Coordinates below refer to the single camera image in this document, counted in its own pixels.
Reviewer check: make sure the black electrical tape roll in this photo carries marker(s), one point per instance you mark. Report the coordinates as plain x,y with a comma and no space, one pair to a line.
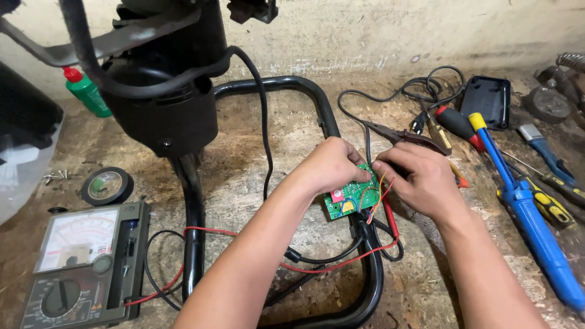
119,176

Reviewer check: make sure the blue desoldering pump yellow tip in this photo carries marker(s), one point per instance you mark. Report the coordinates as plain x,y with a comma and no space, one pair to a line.
530,205

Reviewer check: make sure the person's right hand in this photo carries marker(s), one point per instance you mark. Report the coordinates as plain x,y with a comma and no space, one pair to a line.
425,182

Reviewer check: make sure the person's left hand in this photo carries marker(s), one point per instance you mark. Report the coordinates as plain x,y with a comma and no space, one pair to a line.
331,167

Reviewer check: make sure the thin-shaft yellow black screwdriver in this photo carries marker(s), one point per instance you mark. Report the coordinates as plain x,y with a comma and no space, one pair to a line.
564,183

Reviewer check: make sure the black fan motor housing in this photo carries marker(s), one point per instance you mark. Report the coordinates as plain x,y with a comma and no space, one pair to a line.
160,105

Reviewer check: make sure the coiled soldering iron stand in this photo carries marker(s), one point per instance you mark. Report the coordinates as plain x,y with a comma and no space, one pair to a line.
571,61

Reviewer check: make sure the black multimeter probe lead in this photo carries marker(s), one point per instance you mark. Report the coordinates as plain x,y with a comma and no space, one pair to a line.
153,274

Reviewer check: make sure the grey analog multimeter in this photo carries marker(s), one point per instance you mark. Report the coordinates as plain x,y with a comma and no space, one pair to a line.
82,269

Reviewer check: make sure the green circuit board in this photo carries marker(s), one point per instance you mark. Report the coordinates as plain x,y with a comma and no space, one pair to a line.
349,201

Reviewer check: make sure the black metal bracket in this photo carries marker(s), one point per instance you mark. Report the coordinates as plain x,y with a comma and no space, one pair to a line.
91,43

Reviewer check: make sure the red multimeter probe lead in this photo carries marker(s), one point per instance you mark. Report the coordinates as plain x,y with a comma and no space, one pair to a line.
391,219

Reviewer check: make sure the black plastic cover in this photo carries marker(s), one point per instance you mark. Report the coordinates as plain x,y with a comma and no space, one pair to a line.
485,100

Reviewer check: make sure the round grey metal base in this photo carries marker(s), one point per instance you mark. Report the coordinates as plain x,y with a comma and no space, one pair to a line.
547,104

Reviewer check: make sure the small pile of screws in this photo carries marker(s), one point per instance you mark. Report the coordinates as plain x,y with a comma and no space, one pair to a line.
57,176

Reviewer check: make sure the green bottle with red cap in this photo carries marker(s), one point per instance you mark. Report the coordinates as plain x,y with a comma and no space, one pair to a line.
89,95

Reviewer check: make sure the person's right fingers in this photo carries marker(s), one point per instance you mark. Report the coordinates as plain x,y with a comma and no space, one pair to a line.
387,165

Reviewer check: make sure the red and black screwdriver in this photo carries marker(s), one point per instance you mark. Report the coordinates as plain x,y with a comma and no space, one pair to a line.
454,123

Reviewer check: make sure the white plastic bag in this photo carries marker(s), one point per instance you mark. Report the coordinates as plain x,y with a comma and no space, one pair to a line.
23,173

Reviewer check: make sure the yellow tester screwdriver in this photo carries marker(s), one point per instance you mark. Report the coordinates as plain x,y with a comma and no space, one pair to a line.
438,135

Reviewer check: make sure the black tubular metal frame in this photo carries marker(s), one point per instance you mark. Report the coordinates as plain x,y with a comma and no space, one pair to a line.
365,283

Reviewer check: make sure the yellow and black screwdriver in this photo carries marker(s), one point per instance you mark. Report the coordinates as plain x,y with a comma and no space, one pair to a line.
550,208

